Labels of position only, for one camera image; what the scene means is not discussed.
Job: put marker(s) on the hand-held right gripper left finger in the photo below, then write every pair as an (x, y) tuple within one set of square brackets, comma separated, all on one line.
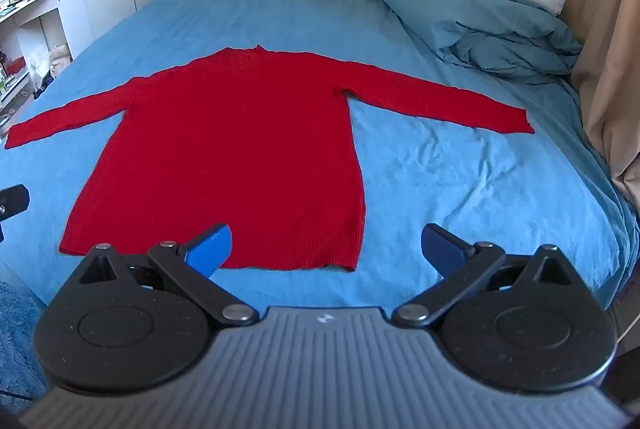
[(212, 249)]

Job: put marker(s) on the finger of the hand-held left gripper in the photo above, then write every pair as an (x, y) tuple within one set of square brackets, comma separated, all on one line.
[(14, 200)]

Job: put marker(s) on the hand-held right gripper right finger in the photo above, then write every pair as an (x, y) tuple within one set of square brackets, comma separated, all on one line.
[(440, 251)]

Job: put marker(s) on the red knit sweater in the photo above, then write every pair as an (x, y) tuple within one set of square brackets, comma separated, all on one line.
[(225, 134)]

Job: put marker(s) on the bed with blue sheet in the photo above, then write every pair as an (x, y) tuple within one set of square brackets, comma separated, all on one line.
[(425, 179)]

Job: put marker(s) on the blue shaggy rug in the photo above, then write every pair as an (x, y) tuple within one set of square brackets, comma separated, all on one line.
[(17, 334)]

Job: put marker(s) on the white plastic bag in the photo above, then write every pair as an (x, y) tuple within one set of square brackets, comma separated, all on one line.
[(60, 56)]

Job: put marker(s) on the white shelf unit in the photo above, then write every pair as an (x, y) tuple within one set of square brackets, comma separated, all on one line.
[(45, 14)]

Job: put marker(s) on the teal duvet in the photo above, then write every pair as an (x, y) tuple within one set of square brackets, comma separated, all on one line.
[(460, 14)]

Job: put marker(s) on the beige curtain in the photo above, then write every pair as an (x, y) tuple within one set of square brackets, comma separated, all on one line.
[(600, 9)]

